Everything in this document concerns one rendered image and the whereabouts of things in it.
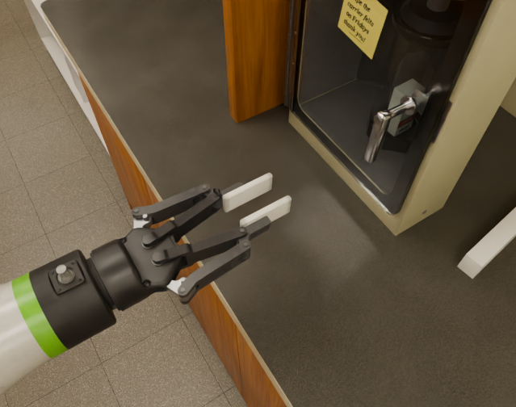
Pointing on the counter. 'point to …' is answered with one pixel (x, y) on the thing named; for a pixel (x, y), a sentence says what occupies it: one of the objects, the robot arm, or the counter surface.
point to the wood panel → (255, 55)
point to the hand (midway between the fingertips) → (258, 203)
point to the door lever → (382, 119)
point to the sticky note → (362, 23)
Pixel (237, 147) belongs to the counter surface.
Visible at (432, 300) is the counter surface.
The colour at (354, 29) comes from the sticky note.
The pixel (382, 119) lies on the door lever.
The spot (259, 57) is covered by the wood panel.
